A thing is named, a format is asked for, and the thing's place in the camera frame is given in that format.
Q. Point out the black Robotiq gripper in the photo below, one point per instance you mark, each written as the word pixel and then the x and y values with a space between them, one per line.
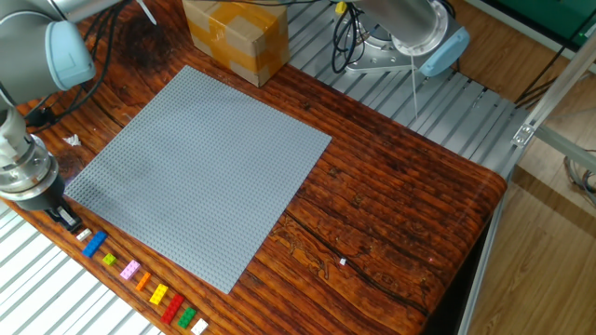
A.
pixel 42 201

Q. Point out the narrow white Lego brick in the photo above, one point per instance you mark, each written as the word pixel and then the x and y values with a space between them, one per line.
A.
pixel 84 234

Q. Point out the long blue Lego brick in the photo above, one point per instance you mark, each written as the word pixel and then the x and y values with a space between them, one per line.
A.
pixel 94 244

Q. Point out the small lime Lego brick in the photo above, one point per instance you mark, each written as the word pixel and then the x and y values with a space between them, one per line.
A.
pixel 109 259

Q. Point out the pink Lego brick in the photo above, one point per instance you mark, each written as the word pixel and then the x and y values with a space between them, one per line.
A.
pixel 130 270

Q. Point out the thin orange Lego brick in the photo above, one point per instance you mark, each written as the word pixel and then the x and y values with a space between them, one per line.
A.
pixel 143 281

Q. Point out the yellow Lego brick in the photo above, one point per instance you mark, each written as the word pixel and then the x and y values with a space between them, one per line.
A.
pixel 158 294

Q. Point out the long red Lego brick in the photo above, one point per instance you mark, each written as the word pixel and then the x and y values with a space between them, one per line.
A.
pixel 172 309

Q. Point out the grey Lego baseplate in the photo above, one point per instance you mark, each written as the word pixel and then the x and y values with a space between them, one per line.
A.
pixel 209 186

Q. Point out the green Lego brick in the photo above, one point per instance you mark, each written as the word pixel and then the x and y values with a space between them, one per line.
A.
pixel 187 317

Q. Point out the wide white Lego brick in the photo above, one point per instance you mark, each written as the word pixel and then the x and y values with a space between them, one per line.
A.
pixel 199 327

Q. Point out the crumpled white paper scrap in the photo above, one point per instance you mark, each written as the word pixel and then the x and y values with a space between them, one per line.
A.
pixel 72 140

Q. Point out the taped cardboard box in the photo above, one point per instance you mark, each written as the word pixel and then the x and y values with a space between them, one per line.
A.
pixel 237 37

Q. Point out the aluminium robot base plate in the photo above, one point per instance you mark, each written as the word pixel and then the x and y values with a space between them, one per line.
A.
pixel 377 62

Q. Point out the aluminium frame beam with bracket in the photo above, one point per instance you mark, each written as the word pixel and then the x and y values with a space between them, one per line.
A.
pixel 559 88

